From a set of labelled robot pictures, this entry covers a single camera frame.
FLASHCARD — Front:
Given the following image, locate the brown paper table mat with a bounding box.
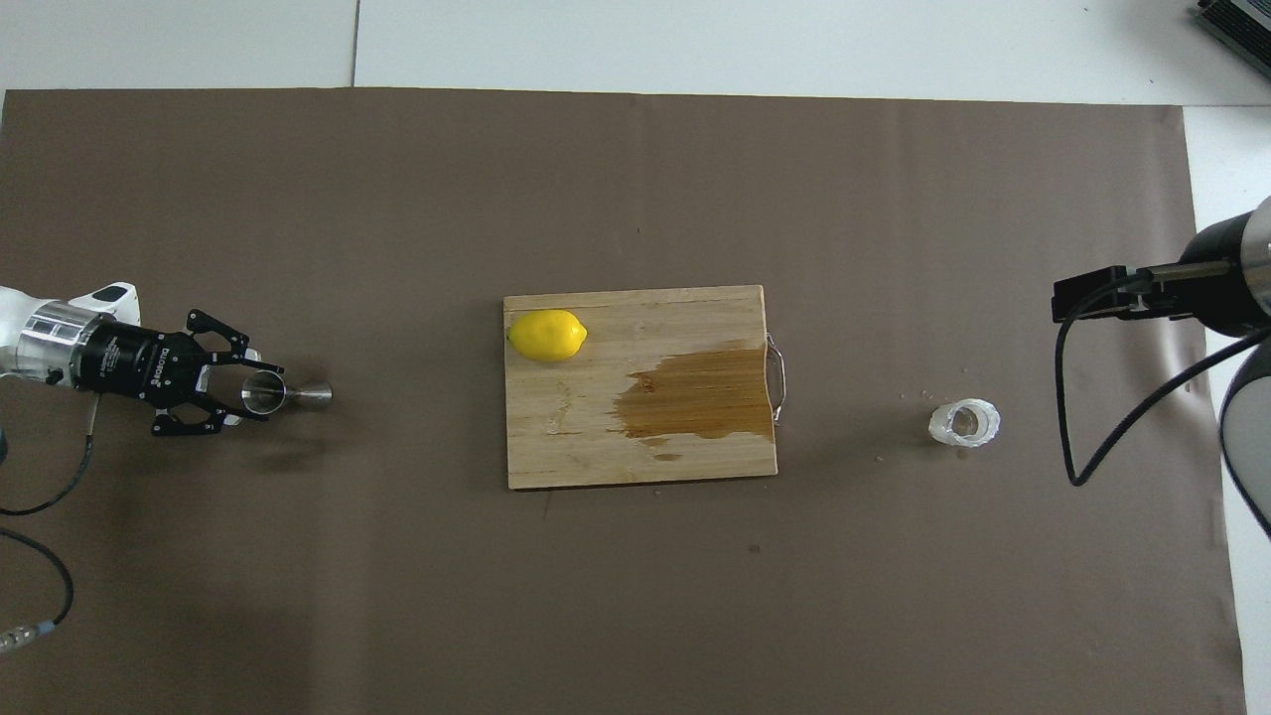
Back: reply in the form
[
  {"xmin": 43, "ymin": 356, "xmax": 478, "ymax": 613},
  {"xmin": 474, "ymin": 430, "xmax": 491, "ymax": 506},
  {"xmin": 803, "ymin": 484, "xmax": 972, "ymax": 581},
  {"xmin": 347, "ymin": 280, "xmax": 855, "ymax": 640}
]
[{"xmin": 0, "ymin": 87, "xmax": 1247, "ymax": 715}]

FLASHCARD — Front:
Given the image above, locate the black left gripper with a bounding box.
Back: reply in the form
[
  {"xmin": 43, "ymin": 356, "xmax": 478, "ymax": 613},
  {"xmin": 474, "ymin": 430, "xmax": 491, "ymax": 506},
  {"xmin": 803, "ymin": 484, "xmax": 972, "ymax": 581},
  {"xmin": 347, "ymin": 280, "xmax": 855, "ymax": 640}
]
[{"xmin": 74, "ymin": 309, "xmax": 289, "ymax": 438}]

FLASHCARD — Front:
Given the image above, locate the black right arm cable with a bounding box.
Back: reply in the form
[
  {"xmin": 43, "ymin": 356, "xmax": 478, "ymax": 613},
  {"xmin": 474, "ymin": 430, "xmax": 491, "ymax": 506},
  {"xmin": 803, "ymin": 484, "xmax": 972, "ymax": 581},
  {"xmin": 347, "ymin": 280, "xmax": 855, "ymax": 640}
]
[{"xmin": 1056, "ymin": 260, "xmax": 1271, "ymax": 488}]

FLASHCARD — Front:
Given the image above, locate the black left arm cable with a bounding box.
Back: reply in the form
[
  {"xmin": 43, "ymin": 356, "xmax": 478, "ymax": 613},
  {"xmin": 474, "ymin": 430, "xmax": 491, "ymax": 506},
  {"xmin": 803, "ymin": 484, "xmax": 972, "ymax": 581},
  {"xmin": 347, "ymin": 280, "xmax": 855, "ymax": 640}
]
[{"xmin": 0, "ymin": 395, "xmax": 100, "ymax": 653}]

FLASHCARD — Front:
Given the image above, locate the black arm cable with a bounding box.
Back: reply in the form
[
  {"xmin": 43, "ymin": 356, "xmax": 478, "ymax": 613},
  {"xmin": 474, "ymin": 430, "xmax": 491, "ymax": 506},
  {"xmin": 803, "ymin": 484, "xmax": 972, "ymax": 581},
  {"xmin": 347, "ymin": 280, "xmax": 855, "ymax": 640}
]
[
  {"xmin": 0, "ymin": 395, "xmax": 100, "ymax": 653},
  {"xmin": 1056, "ymin": 260, "xmax": 1271, "ymax": 488}
]

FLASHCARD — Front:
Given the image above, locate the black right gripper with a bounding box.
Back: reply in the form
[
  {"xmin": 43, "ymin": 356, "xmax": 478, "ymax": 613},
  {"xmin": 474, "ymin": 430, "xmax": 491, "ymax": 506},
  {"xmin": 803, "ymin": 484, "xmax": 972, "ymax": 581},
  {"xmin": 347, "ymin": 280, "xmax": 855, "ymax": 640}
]
[{"xmin": 1053, "ymin": 212, "xmax": 1268, "ymax": 339}]

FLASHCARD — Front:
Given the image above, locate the yellow lemon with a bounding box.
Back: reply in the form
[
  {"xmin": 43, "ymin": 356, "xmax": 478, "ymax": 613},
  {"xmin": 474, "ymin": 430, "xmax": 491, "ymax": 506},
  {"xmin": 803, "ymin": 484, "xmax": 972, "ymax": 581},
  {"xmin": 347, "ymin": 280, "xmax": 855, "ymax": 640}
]
[{"xmin": 506, "ymin": 309, "xmax": 589, "ymax": 363}]

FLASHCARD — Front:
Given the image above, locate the clear plastic cup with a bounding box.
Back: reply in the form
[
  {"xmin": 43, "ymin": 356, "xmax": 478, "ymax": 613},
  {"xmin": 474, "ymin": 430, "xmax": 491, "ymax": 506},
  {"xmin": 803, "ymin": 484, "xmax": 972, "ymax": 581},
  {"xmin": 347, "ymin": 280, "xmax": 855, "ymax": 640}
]
[{"xmin": 928, "ymin": 397, "xmax": 1002, "ymax": 449}]

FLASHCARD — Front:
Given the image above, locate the steel cocktail jigger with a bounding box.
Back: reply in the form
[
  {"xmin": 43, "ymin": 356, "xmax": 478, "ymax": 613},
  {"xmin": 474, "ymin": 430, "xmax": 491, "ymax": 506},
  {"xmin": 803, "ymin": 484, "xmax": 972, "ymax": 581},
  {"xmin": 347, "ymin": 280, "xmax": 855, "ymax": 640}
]
[{"xmin": 242, "ymin": 371, "xmax": 334, "ymax": 415}]

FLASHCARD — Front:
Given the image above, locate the black ribbed device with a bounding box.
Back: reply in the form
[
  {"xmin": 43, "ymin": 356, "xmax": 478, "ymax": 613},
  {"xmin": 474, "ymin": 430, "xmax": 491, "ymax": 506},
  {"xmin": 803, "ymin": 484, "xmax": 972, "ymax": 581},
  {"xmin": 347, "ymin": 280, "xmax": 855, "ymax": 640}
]
[{"xmin": 1197, "ymin": 0, "xmax": 1271, "ymax": 53}]

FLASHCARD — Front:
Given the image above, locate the wooden cutting board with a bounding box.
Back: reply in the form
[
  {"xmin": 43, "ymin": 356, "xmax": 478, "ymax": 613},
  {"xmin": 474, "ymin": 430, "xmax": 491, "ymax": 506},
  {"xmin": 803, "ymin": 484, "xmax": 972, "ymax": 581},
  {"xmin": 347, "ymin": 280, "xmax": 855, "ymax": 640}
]
[{"xmin": 502, "ymin": 285, "xmax": 790, "ymax": 491}]

